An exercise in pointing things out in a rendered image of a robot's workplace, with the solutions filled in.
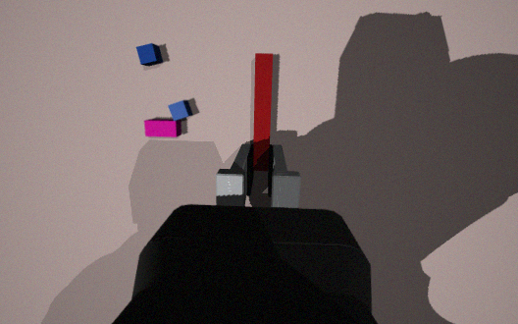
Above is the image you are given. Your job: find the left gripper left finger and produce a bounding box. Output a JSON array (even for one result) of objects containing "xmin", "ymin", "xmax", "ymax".
[{"xmin": 216, "ymin": 143, "xmax": 254, "ymax": 206}]

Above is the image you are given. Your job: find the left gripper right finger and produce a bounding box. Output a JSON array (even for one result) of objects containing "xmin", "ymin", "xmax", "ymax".
[{"xmin": 268, "ymin": 144, "xmax": 301, "ymax": 208}]

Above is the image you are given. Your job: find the magenta rectangular block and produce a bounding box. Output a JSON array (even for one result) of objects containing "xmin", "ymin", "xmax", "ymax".
[{"xmin": 144, "ymin": 119, "xmax": 181, "ymax": 137}]

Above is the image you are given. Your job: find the dark red rod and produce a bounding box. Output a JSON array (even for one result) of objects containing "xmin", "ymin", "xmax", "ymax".
[{"xmin": 253, "ymin": 53, "xmax": 273, "ymax": 171}]

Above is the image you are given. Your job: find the small blue cube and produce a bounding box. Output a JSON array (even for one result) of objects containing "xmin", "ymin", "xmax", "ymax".
[
  {"xmin": 136, "ymin": 43, "xmax": 163, "ymax": 66},
  {"xmin": 168, "ymin": 100, "xmax": 193, "ymax": 121}
]

